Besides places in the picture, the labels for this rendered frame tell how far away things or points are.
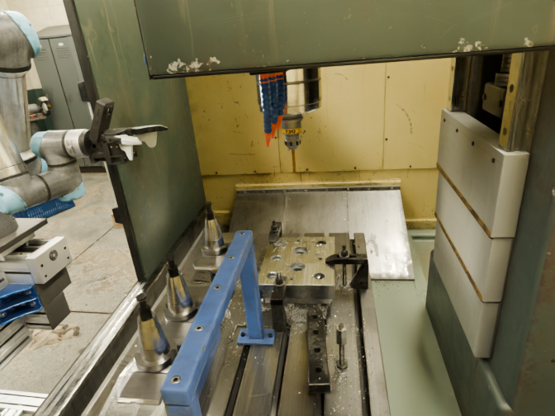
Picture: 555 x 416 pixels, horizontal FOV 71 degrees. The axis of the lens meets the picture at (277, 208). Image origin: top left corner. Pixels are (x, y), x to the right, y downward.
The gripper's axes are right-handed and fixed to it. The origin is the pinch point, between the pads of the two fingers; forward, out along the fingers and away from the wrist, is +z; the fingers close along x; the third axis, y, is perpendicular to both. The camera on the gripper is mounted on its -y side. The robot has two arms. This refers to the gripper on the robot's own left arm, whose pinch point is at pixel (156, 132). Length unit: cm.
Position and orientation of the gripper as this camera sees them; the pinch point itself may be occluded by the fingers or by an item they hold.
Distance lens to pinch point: 106.8
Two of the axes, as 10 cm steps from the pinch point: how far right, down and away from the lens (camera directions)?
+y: 0.8, 9.1, 4.0
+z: 9.8, -0.1, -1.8
